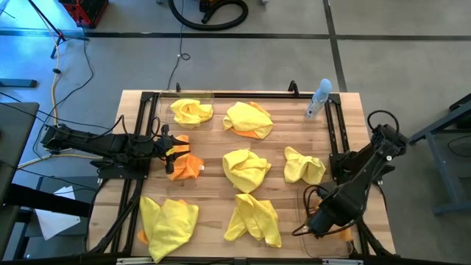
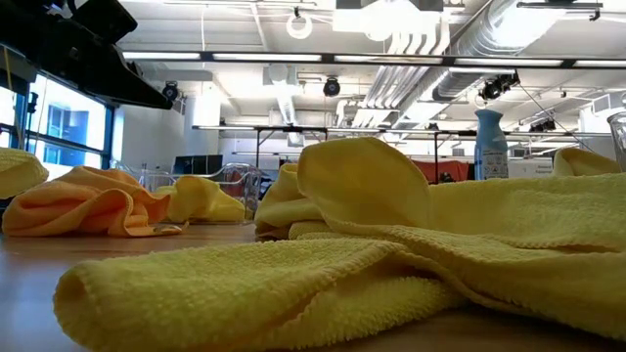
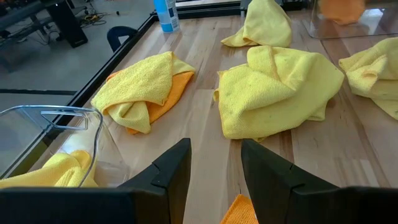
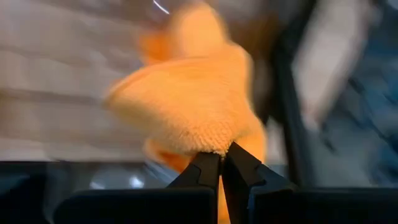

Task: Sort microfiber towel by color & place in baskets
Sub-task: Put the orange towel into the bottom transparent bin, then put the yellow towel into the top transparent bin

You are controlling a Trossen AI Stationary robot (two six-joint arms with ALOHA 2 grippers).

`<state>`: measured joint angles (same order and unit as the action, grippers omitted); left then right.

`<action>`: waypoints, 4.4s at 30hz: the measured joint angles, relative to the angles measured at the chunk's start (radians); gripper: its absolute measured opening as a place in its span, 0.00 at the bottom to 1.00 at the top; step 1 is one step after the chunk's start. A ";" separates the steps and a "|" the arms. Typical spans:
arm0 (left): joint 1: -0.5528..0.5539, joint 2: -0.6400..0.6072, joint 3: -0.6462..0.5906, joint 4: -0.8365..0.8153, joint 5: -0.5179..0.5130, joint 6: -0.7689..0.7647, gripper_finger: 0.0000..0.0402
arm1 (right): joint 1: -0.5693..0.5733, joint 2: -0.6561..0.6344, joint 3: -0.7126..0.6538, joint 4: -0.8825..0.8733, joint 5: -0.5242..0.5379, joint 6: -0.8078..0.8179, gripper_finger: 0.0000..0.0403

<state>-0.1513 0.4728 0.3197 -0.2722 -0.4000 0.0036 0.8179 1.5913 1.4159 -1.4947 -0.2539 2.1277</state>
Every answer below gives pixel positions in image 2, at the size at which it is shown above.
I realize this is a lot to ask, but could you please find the black ceiling spotlight cluster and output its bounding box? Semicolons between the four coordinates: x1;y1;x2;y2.
477;70;521;103

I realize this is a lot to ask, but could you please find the silver ventilation duct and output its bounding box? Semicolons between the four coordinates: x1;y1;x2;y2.
432;0;568;102

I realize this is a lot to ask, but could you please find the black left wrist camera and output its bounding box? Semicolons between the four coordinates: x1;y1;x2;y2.
71;0;139;45

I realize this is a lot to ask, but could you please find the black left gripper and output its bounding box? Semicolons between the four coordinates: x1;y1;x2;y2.
0;0;173;110

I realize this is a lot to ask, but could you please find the blue spray bottle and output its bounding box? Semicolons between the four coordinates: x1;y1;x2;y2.
472;108;511;181

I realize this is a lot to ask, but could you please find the red background bin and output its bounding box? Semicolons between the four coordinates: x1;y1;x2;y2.
413;159;471;185

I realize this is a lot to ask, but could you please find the dark window frame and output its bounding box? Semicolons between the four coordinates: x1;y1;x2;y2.
0;67;117;170

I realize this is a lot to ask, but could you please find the yellow microfiber towel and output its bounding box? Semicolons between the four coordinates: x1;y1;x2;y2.
0;146;50;200
52;136;626;352
253;162;338;242
155;174;247;225
552;146;623;178

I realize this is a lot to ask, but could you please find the black background monitor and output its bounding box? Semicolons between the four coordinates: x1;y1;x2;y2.
173;154;225;176

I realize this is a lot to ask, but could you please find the white labelled box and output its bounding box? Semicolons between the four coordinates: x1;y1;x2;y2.
507;156;555;180

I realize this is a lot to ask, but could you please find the white ring ceiling lamp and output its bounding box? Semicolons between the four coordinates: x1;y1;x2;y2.
285;13;314;41

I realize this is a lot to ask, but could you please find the orange microfiber towel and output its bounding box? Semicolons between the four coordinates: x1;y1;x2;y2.
1;164;190;240

